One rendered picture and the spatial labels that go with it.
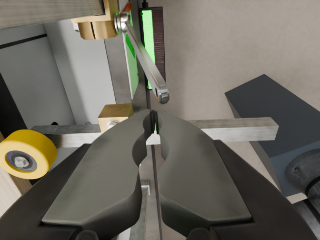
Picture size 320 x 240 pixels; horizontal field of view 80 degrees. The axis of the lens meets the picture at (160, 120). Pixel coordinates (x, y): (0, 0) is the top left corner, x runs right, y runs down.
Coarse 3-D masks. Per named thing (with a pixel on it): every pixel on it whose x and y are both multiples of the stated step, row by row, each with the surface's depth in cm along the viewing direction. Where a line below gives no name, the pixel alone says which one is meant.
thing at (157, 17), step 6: (156, 12) 37; (156, 18) 38; (156, 24) 38; (156, 30) 39; (156, 36) 39; (162, 36) 39; (156, 42) 40; (162, 42) 40; (156, 48) 41; (162, 48) 41; (156, 54) 41; (162, 54) 41; (156, 60) 42; (162, 60) 42; (156, 66) 42; (162, 66) 42; (162, 72) 43
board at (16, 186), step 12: (0, 132) 31; (0, 168) 32; (0, 180) 33; (12, 180) 33; (24, 180) 36; (0, 192) 35; (12, 192) 35; (24, 192) 36; (0, 204) 36; (0, 216) 38
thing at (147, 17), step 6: (144, 12) 37; (150, 12) 37; (144, 18) 38; (150, 18) 38; (144, 24) 38; (150, 24) 38; (144, 30) 39; (150, 30) 39; (144, 36) 39; (150, 36) 39; (150, 42) 40; (150, 48) 41; (150, 54) 41
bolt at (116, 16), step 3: (129, 3) 33; (126, 6) 31; (129, 6) 33; (126, 9) 30; (129, 9) 33; (114, 15) 24; (117, 15) 24; (129, 15) 25; (114, 18) 24; (117, 18) 24; (129, 18) 24; (114, 21) 24; (117, 21) 24; (129, 21) 24; (117, 24) 25; (132, 24) 26; (117, 27) 25; (117, 30) 25; (120, 30) 25
